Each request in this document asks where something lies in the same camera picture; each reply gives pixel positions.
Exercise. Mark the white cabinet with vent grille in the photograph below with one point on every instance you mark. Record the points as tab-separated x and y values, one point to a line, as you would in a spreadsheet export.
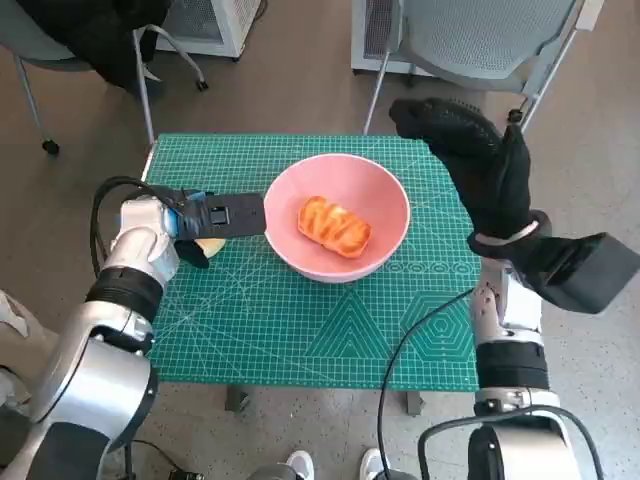
370	30

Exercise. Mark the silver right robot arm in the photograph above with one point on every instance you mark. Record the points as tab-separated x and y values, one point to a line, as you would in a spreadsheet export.
520	305

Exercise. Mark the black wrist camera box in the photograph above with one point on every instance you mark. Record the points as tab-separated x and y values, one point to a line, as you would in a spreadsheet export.
225	215
585	272

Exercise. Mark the grey chair with metal legs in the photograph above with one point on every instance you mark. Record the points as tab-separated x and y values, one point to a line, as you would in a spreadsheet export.
30	40

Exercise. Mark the round toy bread bun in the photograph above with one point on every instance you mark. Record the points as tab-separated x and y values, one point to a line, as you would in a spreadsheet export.
215	246

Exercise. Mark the white mesh-front cabinet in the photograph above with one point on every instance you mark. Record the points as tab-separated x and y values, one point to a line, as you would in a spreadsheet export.
215	25

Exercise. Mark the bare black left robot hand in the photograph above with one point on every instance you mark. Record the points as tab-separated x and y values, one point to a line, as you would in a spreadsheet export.
192	255

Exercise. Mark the black jacket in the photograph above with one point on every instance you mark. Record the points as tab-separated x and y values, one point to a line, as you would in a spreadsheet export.
100	30

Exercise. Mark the green cutting mat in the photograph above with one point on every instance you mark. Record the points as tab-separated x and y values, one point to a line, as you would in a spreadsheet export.
280	330

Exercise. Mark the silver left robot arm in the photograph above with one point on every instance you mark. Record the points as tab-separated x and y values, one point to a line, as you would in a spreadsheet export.
90	370

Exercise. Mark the white furniture panel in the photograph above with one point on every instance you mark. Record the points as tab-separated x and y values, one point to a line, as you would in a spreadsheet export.
592	14

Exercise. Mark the rectangular braided toy bread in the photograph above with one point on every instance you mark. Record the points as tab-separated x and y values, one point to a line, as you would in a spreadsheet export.
332	225

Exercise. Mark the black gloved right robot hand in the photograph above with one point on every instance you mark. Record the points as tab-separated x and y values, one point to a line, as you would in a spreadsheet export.
490	175

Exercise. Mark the dark table leg bracket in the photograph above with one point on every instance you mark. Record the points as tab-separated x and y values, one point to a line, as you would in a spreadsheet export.
236	399
414	401

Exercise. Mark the grey mesh chair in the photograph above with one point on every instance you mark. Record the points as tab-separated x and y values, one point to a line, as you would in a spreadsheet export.
475	35

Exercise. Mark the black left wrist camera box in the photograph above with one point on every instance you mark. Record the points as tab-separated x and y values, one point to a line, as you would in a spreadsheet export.
225	215

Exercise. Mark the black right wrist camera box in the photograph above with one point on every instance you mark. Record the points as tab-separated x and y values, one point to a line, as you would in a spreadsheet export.
585	272

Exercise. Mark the white shoe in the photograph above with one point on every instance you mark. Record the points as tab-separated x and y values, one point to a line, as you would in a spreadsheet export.
300	465
374	462

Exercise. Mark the pink bowl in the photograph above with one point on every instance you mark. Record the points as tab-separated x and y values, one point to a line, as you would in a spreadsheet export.
380	190

